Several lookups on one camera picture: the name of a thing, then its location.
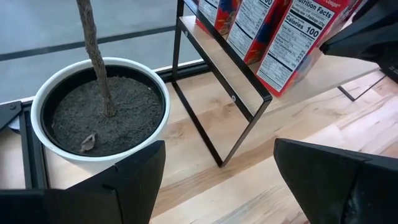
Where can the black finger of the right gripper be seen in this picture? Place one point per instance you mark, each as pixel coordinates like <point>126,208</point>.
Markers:
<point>370,34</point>

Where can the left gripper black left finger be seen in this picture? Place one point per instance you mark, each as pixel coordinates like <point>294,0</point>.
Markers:
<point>133,186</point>

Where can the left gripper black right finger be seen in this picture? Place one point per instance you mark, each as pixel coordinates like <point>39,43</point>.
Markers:
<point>342,186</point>

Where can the red Froot Loops cereal box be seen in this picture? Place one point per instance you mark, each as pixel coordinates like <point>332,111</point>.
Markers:
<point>248,25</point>
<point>292,49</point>
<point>225,18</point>

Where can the dry brown leaf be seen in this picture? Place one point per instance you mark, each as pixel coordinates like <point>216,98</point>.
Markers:
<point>88,143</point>

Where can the white round plant pot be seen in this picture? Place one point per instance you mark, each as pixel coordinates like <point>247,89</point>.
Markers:
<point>36,105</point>

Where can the green leafy small tree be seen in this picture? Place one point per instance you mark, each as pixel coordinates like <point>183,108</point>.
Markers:
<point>93,49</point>

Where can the wooden shelf with black frame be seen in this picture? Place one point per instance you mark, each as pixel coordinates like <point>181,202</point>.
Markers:
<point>224,62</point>

